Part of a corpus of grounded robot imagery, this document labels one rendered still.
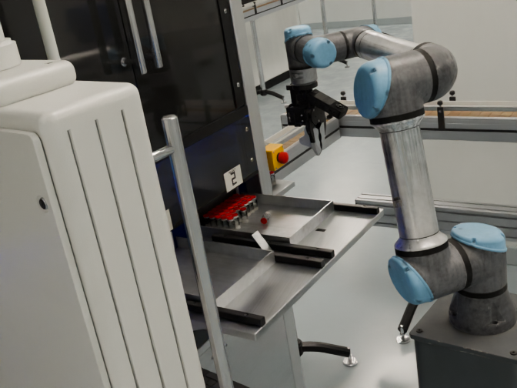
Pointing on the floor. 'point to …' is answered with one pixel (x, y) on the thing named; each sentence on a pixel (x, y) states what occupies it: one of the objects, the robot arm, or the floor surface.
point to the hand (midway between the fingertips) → (320, 151)
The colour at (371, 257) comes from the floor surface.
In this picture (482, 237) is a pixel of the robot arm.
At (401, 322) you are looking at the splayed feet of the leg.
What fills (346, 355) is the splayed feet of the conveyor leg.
